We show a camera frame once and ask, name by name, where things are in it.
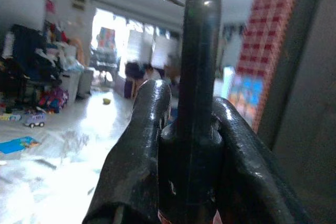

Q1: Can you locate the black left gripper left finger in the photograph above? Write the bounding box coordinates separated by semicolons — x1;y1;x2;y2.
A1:
82;78;173;224

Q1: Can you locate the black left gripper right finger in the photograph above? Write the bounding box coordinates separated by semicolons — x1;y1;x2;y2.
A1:
211;96;305;224

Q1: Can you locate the person with dark hair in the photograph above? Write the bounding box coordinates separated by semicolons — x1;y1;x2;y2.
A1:
123;61;165;99

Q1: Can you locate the colourful poster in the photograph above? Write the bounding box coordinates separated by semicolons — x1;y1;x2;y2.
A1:
227;73;265;120

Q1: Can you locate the white storage bin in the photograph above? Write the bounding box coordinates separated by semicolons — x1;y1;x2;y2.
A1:
60;67;95;101

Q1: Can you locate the colourful toy pile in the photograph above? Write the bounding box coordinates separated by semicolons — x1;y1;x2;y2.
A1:
38;87;69;114

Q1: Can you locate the purple toy car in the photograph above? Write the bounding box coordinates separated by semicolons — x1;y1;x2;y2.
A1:
24;113;47;129

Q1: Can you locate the red checkered curtain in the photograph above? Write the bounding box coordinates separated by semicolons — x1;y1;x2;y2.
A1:
235;0;302;133

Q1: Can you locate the blue picture book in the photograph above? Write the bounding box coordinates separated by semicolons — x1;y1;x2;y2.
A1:
0;136;41;155

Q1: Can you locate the cluttered dark shelf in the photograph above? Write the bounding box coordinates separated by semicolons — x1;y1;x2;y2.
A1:
0;19;71;113

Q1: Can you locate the dark door frame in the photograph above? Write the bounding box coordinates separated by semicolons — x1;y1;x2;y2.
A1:
256;0;336;224

